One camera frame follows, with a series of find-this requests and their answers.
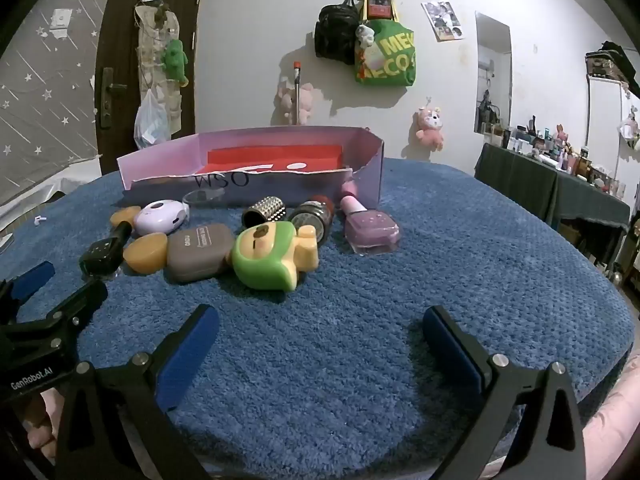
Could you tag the green bear toy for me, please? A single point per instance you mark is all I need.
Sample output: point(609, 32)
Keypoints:
point(262, 265)

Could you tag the white hanging plush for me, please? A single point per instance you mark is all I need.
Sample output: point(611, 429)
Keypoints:
point(631, 127)

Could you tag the black hanging bag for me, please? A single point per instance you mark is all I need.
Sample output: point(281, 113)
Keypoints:
point(335, 32)

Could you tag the pink plush with charm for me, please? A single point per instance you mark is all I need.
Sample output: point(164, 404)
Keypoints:
point(430, 127)

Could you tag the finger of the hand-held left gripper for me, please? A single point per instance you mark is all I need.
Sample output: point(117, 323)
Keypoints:
point(75, 310)
point(32, 277)

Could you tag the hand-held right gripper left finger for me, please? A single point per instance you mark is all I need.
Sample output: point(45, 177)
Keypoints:
point(192, 350)

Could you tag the white cabinet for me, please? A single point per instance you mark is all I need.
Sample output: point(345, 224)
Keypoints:
point(602, 120)

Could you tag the lilac nail polish bottle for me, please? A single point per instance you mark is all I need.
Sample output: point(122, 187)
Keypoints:
point(372, 227)

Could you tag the dark cloth covered table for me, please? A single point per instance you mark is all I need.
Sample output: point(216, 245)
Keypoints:
point(530, 185)

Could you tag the green tote bag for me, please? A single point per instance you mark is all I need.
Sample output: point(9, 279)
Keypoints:
point(392, 60)

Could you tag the studded silver cylinder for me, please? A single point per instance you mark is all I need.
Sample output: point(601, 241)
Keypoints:
point(265, 209)

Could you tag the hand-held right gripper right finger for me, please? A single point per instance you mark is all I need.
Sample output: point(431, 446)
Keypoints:
point(450, 350)

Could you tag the purple cardboard box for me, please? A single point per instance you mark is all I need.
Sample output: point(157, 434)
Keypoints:
point(280, 139)

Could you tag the clear plastic cup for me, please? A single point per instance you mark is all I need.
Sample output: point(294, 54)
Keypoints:
point(202, 199)

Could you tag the green plush toy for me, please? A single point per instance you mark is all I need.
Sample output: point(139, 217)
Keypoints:
point(175, 60)

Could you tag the pink bedsheet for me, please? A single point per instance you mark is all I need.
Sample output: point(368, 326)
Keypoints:
point(615, 420)

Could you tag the lilac white handheld device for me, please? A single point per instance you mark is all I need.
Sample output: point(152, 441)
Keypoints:
point(160, 217)

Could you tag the grey eyeshadow case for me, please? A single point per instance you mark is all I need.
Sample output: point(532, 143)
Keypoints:
point(197, 257)

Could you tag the dark bag on cabinet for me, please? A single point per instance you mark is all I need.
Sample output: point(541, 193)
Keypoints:
point(612, 62)

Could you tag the wall photo collage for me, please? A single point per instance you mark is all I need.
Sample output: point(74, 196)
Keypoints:
point(444, 20)

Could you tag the person's left hand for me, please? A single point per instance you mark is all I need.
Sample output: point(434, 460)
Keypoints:
point(45, 425)

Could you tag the small white plush charm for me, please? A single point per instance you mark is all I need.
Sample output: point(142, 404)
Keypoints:
point(365, 36)

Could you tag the dark wooden door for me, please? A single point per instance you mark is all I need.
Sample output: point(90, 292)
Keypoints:
point(120, 35)

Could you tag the pale pink plush bear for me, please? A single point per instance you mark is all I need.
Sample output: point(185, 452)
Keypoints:
point(286, 102)

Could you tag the amber round disc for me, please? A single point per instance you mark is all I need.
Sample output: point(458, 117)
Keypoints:
point(122, 216)
point(145, 255)

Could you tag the red yellow hanging pouch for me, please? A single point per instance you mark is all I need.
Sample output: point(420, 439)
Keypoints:
point(379, 6)

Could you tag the wall mirror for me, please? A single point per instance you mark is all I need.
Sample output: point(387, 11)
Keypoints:
point(492, 40)

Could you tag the brown round bottle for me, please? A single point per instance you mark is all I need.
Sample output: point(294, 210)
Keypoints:
point(310, 220)

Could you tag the starry grey wall covering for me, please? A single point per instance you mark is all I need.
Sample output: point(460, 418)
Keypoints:
point(45, 85)

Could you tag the red cardboard liner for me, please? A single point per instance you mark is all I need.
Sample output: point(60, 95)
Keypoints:
point(280, 156)

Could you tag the row of cosmetic bottles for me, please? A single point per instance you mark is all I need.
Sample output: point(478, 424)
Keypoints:
point(565, 155)

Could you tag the black nail polish bottle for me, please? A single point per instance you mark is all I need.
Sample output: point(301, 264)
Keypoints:
point(100, 255)

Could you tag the translucent plastic bag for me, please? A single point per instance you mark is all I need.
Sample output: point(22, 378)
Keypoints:
point(150, 122)

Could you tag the hanging fabric organiser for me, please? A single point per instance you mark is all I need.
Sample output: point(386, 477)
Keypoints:
point(150, 35)

